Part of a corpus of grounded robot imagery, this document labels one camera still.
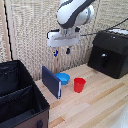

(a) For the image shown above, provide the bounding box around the dark robot cable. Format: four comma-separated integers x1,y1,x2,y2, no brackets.
79,17,128,37

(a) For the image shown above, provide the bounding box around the red cup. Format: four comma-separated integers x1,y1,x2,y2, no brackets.
73,77,87,94

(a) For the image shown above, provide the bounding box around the black hard case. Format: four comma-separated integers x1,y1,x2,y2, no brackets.
87,29,128,80

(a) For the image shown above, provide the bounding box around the white item on case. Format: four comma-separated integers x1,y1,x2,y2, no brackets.
107,28,128,36

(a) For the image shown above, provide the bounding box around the black fabric storage bin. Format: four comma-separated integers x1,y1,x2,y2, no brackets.
0,59,51,128

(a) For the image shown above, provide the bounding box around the blue bowl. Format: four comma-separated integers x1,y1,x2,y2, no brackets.
54,72,71,86

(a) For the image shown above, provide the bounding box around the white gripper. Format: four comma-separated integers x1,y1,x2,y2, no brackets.
46,28,81,58

